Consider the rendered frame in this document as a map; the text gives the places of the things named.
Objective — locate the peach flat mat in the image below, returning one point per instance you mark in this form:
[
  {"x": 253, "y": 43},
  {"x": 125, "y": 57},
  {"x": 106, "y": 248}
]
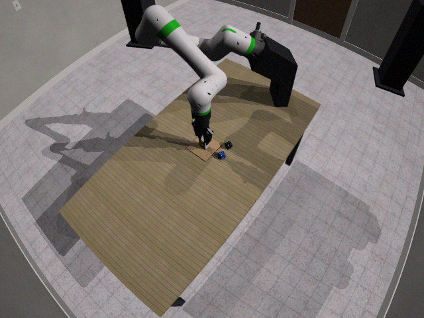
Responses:
[{"x": 204, "y": 154}]

